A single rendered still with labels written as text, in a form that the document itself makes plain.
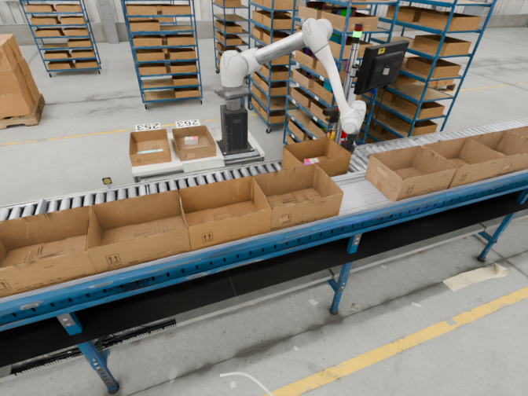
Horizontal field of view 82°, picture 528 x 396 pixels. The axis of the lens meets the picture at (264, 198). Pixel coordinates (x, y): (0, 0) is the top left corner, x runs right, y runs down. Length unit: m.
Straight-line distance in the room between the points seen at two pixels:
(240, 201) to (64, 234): 0.86
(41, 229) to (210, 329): 1.18
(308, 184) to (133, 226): 0.98
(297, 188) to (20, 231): 1.36
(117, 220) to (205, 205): 0.43
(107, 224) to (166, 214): 0.28
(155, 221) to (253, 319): 1.02
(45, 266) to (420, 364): 2.10
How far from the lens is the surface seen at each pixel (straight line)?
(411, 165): 2.28
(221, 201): 1.66
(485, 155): 2.48
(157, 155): 2.37
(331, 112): 2.44
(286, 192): 1.78
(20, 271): 1.47
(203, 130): 2.72
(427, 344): 2.45
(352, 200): 1.82
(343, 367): 2.19
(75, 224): 1.67
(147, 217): 1.64
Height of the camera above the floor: 1.94
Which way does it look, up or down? 37 degrees down
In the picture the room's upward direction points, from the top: 2 degrees clockwise
